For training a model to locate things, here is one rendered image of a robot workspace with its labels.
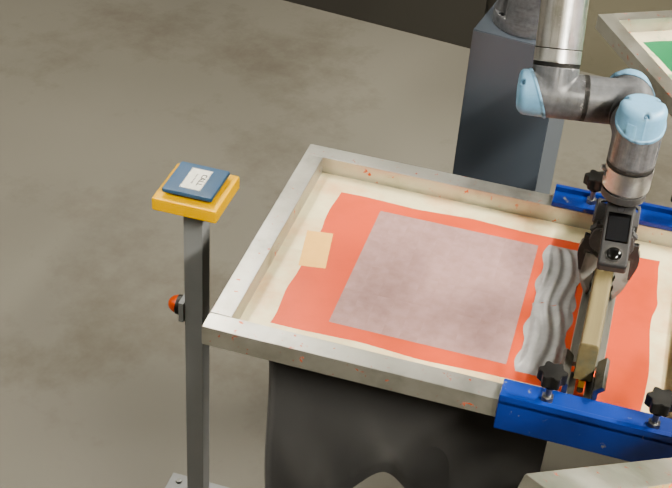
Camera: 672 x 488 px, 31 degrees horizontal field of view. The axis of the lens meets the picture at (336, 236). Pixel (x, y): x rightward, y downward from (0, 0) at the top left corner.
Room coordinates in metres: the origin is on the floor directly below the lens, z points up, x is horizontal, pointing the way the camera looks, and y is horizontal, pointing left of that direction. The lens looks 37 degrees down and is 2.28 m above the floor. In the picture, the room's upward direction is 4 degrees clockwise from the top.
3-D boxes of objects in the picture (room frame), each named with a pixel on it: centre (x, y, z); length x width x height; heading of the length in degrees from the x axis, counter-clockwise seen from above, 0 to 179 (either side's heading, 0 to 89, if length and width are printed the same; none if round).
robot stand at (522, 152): (2.22, -0.35, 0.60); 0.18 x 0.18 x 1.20; 69
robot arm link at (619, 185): (1.64, -0.45, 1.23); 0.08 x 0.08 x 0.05
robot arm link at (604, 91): (1.74, -0.44, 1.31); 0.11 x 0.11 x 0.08; 87
